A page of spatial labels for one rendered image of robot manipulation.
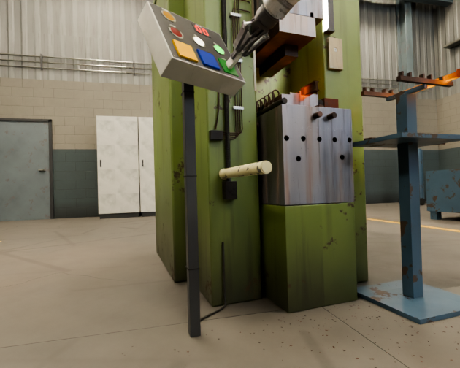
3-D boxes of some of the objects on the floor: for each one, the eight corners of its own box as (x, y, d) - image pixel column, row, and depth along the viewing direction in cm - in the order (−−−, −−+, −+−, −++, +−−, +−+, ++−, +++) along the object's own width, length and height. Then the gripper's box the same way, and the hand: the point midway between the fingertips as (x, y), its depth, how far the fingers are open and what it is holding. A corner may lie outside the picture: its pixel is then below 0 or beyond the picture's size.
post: (201, 336, 114) (193, 50, 116) (190, 337, 113) (182, 49, 114) (198, 331, 118) (190, 55, 120) (188, 333, 117) (180, 53, 118)
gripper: (263, 10, 94) (219, 69, 108) (288, 25, 103) (243, 77, 117) (253, -5, 96) (211, 54, 111) (278, 11, 106) (236, 63, 120)
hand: (234, 59), depth 112 cm, fingers closed
